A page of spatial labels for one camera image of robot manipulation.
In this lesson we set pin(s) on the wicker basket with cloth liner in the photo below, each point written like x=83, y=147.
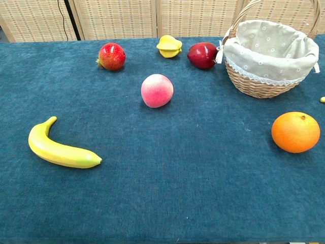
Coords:
x=269, y=63

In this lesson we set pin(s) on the yellow banana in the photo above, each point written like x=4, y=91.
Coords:
x=54, y=150

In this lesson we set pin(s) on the orange fruit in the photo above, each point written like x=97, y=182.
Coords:
x=294, y=133

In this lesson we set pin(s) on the pink peach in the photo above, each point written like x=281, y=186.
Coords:
x=157, y=91

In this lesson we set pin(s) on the blue velvet tablecloth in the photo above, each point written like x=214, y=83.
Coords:
x=152, y=165

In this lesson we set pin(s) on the yellow starfruit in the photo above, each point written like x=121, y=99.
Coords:
x=168, y=47

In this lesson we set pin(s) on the red pomegranate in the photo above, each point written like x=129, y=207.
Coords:
x=111, y=56

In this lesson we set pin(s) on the small yellow fruit piece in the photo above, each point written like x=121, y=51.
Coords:
x=322, y=99

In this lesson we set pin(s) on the dark red apple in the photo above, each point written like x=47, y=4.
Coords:
x=201, y=56

